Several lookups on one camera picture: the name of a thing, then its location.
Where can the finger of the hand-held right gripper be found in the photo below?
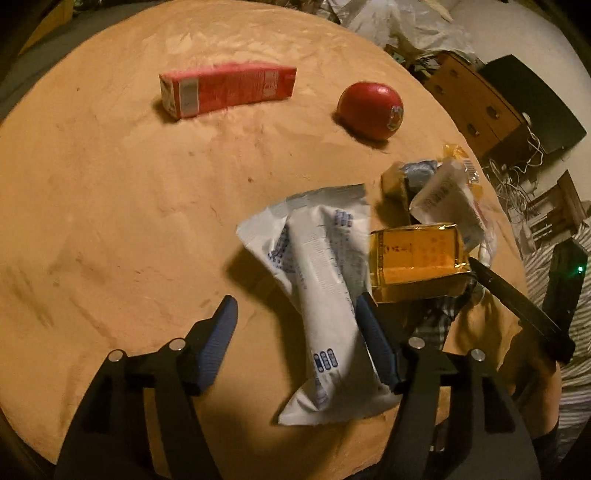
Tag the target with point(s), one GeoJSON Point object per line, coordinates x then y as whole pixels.
{"type": "Point", "coordinates": [508, 295]}

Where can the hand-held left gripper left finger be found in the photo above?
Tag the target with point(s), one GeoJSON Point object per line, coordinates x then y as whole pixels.
{"type": "Point", "coordinates": [217, 341]}

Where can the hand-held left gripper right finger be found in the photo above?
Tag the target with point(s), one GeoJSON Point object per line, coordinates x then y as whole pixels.
{"type": "Point", "coordinates": [374, 341]}

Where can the plaid cloth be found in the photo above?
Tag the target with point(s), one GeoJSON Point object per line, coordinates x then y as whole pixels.
{"type": "Point", "coordinates": [434, 323]}

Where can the large white plastic wrapper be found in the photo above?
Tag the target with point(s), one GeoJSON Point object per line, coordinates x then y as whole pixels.
{"type": "Point", "coordinates": [318, 277]}

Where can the yellow foil box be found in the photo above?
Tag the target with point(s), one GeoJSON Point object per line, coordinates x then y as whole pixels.
{"type": "Point", "coordinates": [415, 258]}

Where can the striped grey white cloth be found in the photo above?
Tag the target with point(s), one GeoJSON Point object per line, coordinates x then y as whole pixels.
{"type": "Point", "coordinates": [538, 277]}

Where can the tall wooden chair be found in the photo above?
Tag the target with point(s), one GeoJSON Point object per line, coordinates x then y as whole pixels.
{"type": "Point", "coordinates": [570, 189]}

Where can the white printed packet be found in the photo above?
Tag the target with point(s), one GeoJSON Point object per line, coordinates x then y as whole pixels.
{"type": "Point", "coordinates": [443, 198]}

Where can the silver blue wrapper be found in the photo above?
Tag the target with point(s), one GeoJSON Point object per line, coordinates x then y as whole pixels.
{"type": "Point", "coordinates": [418, 171]}

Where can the black laptop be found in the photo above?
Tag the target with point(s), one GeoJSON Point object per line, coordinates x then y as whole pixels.
{"type": "Point", "coordinates": [531, 92]}

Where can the wooden chest of drawers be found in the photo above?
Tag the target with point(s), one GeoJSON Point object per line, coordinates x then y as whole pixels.
{"type": "Point", "coordinates": [471, 101]}

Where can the red wax cheese ball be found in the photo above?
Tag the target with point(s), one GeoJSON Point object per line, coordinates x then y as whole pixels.
{"type": "Point", "coordinates": [367, 108]}

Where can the red carton box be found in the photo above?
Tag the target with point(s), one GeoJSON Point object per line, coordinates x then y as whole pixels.
{"type": "Point", "coordinates": [231, 87]}

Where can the small wooden chair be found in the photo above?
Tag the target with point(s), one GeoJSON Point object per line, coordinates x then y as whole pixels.
{"type": "Point", "coordinates": [397, 54]}

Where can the clear plastic sheet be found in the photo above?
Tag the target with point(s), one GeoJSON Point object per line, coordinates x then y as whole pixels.
{"type": "Point", "coordinates": [406, 23]}

